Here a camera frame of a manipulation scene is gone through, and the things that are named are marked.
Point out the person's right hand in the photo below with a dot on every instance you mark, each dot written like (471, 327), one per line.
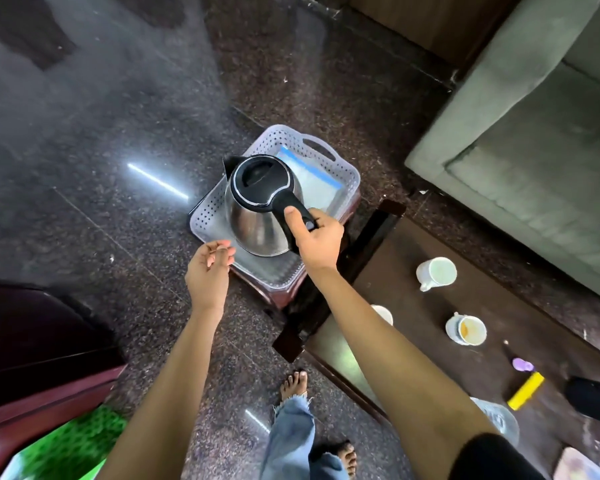
(322, 242)

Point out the person's left hand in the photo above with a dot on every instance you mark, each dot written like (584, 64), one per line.
(207, 282)

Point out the person's right thumb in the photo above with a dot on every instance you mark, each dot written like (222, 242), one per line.
(296, 223)

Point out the person's left fingers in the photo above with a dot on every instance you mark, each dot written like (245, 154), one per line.
(221, 252)

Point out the person's right forearm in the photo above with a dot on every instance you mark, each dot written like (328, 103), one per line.
(395, 374)

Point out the person's left forearm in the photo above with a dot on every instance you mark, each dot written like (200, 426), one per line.
(172, 394)

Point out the white perforated plastic basket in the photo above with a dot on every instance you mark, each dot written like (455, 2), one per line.
(207, 219)

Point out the blue and white plastic bag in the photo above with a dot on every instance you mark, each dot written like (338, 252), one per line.
(316, 182)

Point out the small white cup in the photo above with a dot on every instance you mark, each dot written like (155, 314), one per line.
(384, 313)

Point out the person's left foot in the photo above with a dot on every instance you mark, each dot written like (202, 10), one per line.
(294, 384)

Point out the person's foot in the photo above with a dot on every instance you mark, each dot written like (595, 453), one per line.
(349, 459)
(294, 384)

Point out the dark wooden coffee table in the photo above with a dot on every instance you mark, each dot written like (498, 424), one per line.
(430, 344)

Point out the white cup with tea residue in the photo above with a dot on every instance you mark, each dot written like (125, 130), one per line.
(462, 329)

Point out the blue frayed jeans leg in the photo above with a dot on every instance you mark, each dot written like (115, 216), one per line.
(290, 439)

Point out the dark maroon wooden furniture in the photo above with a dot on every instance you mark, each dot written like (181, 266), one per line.
(35, 354)

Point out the brown wooden cabinet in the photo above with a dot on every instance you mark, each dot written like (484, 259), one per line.
(430, 24)

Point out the green mat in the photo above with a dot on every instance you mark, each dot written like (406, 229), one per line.
(75, 444)

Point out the person's right foot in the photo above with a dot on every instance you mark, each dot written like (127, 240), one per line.
(349, 459)

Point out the grey green sofa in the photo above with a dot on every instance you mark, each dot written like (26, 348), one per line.
(530, 144)

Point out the purple round lid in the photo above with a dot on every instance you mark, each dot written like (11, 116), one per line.
(522, 365)

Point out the yellow plastic bar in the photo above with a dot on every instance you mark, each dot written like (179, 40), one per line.
(526, 391)

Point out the black sleeve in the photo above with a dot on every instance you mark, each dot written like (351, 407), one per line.
(495, 459)

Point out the black pouch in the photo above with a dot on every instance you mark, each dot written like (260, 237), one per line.
(592, 399)

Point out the pink board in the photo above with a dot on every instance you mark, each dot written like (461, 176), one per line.
(577, 467)

